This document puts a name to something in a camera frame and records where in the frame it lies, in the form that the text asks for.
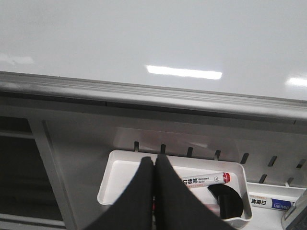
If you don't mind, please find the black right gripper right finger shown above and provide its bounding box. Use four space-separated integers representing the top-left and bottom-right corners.
154 154 233 230

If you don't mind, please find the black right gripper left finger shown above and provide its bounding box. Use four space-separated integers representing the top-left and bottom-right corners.
86 157 154 230

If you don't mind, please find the red capped whiteboard marker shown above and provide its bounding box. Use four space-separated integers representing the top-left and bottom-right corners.
181 172 231 188

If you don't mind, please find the white plastic hanging tray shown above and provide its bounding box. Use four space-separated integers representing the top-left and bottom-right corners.
97 150 253 229

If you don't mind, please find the black round eraser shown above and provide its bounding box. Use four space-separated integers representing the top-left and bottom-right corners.
208 184 244 219

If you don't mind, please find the white pegboard panel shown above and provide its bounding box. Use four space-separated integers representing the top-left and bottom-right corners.
29 107 307 230

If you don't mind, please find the white marker box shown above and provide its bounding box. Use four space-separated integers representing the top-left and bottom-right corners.
249 192 298 211

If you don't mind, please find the grey device corner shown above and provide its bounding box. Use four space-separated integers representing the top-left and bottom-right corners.
281 190 307 230

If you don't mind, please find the white whiteboard with grey frame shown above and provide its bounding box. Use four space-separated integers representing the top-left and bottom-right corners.
0 0 307 121

